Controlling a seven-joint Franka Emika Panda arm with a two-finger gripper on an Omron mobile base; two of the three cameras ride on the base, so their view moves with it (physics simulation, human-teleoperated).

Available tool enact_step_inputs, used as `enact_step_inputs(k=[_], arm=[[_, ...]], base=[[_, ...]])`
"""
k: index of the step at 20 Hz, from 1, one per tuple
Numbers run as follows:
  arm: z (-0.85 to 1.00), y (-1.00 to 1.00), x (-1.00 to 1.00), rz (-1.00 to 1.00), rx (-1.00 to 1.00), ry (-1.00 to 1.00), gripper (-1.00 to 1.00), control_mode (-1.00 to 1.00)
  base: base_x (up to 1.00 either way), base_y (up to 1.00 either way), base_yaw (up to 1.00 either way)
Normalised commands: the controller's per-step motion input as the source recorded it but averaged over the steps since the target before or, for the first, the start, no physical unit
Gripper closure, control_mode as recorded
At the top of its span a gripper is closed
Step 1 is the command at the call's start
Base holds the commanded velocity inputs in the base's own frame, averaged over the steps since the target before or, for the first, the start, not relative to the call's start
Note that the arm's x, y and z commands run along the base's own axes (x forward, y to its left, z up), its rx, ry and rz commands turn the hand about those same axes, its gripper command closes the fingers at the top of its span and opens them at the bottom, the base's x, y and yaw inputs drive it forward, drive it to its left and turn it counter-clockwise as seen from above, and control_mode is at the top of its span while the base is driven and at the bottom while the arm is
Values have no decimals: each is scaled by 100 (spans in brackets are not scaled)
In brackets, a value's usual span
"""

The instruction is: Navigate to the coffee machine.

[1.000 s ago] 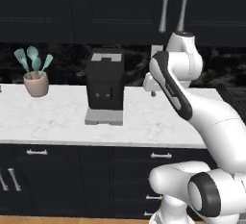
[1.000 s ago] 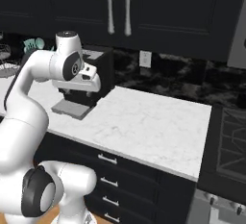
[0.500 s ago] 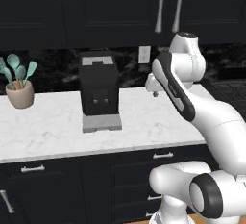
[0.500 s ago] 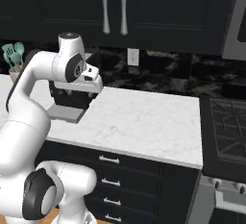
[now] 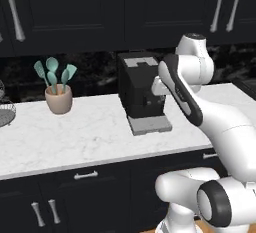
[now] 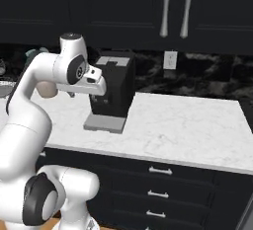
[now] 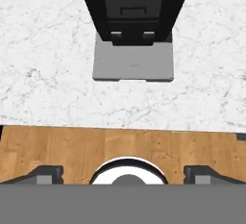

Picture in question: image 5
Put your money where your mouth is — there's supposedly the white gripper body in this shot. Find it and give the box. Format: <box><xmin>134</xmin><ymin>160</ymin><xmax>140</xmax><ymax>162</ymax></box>
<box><xmin>151</xmin><ymin>75</ymin><xmax>168</xmax><ymax>97</ymax></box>

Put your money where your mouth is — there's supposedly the black coffee machine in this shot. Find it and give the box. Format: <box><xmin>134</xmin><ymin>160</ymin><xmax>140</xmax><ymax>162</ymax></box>
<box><xmin>117</xmin><ymin>51</ymin><xmax>174</xmax><ymax>137</ymax></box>

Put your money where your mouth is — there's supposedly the black drawer front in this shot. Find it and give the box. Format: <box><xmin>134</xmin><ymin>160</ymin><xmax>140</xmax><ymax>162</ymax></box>
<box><xmin>129</xmin><ymin>147</ymin><xmax>228</xmax><ymax>180</ymax></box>
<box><xmin>39</xmin><ymin>162</ymin><xmax>132</xmax><ymax>194</ymax></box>

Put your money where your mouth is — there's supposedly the beige utensil pot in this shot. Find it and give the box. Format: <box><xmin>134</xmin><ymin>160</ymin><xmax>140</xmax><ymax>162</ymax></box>
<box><xmin>44</xmin><ymin>83</ymin><xmax>74</xmax><ymax>116</ymax></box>

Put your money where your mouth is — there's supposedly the small teal spoon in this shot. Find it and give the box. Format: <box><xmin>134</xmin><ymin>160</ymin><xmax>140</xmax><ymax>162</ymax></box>
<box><xmin>46</xmin><ymin>71</ymin><xmax>58</xmax><ymax>95</ymax></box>

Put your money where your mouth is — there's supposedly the large teal spoon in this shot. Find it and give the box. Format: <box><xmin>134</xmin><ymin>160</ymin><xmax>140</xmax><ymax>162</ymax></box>
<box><xmin>45</xmin><ymin>56</ymin><xmax>60</xmax><ymax>74</ymax></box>

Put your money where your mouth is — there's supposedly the teal slotted spatula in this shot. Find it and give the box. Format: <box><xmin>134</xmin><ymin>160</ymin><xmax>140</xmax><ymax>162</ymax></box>
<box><xmin>33</xmin><ymin>60</ymin><xmax>51</xmax><ymax>88</ymax></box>

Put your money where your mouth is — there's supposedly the black base cupboard door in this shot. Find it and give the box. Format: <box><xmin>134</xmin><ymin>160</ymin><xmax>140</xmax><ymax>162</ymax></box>
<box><xmin>130</xmin><ymin>173</ymin><xmax>174</xmax><ymax>233</ymax></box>
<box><xmin>0</xmin><ymin>185</ymin><xmax>48</xmax><ymax>233</ymax></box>
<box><xmin>45</xmin><ymin>185</ymin><xmax>132</xmax><ymax>233</ymax></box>

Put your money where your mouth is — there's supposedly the black wall cupboard door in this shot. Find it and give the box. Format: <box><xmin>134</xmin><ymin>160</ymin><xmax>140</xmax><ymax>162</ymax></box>
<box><xmin>229</xmin><ymin>0</ymin><xmax>256</xmax><ymax>45</ymax></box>
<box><xmin>1</xmin><ymin>0</ymin><xmax>125</xmax><ymax>57</ymax></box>
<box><xmin>123</xmin><ymin>0</ymin><xmax>232</xmax><ymax>50</ymax></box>

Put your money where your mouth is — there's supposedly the silver drawer handle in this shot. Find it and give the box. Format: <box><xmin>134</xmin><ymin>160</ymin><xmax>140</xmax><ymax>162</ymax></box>
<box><xmin>202</xmin><ymin>152</ymin><xmax>219</xmax><ymax>160</ymax></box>
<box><xmin>73</xmin><ymin>170</ymin><xmax>100</xmax><ymax>181</ymax></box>

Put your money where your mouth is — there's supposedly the silver wall cupboard handle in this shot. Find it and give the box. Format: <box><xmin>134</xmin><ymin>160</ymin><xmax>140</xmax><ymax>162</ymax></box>
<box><xmin>209</xmin><ymin>0</ymin><xmax>229</xmax><ymax>34</ymax></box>
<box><xmin>225</xmin><ymin>0</ymin><xmax>246</xmax><ymax>33</ymax></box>
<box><xmin>1</xmin><ymin>0</ymin><xmax>27</xmax><ymax>43</ymax></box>

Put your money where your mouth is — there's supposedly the grey wire basket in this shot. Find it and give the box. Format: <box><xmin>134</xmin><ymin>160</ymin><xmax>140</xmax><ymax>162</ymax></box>
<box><xmin>0</xmin><ymin>79</ymin><xmax>17</xmax><ymax>128</ymax></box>

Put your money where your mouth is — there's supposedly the silver base cupboard handle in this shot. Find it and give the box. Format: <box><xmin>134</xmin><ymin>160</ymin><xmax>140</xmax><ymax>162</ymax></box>
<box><xmin>30</xmin><ymin>201</ymin><xmax>46</xmax><ymax>228</ymax></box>
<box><xmin>47</xmin><ymin>198</ymin><xmax>62</xmax><ymax>225</ymax></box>

